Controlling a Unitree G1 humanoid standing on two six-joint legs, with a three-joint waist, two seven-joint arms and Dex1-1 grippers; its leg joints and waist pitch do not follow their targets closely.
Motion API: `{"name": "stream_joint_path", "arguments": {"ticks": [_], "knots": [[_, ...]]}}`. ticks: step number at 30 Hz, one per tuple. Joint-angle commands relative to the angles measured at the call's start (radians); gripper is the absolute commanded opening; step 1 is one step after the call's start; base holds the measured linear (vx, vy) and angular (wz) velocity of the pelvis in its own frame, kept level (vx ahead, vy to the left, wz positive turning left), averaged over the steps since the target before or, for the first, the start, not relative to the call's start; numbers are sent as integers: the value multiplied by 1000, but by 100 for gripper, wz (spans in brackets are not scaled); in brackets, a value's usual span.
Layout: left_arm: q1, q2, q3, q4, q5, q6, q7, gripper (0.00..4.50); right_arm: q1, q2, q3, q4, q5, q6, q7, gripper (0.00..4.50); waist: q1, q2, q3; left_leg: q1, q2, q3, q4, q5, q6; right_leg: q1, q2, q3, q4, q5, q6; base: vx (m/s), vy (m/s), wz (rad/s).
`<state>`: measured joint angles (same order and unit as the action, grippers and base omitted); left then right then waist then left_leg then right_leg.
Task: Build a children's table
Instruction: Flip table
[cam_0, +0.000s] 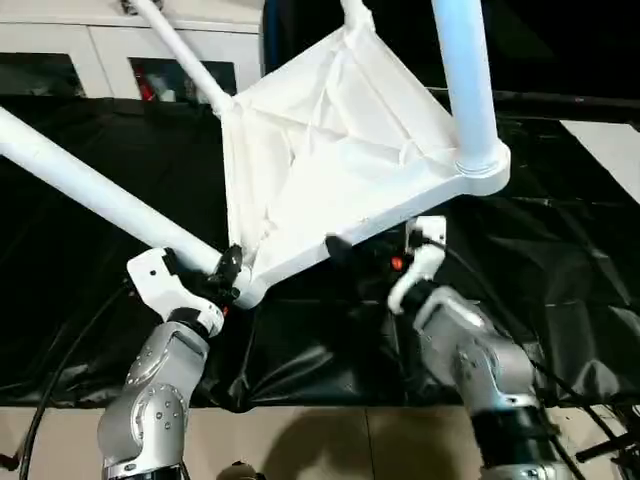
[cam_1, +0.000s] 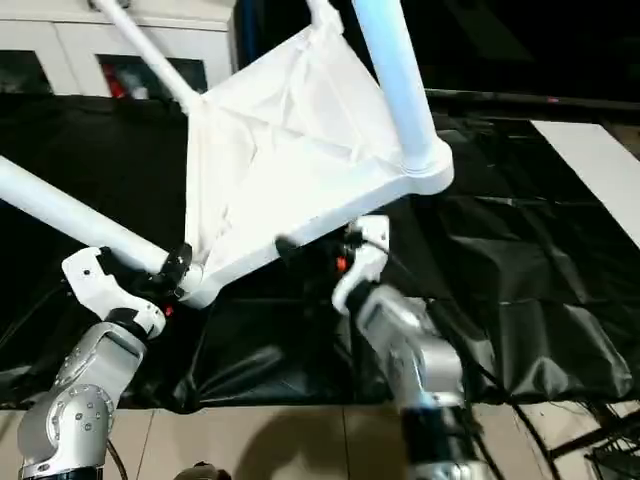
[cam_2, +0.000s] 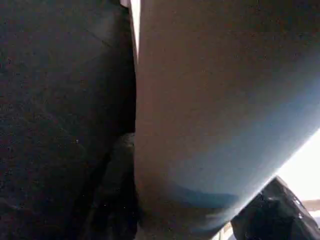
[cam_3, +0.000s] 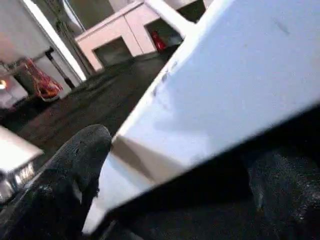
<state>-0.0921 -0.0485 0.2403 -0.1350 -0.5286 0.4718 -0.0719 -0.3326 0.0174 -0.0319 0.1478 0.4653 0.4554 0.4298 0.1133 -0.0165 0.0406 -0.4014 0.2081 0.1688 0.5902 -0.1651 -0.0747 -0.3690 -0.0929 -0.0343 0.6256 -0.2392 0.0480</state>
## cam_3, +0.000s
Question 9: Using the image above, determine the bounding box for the red and white bag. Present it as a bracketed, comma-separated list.
[23, 57, 64, 103]

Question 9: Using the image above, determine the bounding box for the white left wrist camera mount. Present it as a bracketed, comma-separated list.
[0, 126, 45, 203]

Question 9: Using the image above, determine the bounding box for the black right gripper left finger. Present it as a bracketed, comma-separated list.
[0, 124, 113, 240]

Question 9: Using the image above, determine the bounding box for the black plastic mat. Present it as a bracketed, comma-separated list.
[0, 48, 320, 240]

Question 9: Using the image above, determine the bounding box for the white glass-door cabinet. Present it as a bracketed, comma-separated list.
[74, 0, 208, 73]

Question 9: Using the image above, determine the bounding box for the white plastic table top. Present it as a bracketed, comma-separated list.
[82, 0, 320, 236]

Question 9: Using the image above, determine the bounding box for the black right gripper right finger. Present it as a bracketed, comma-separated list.
[247, 149, 320, 240]

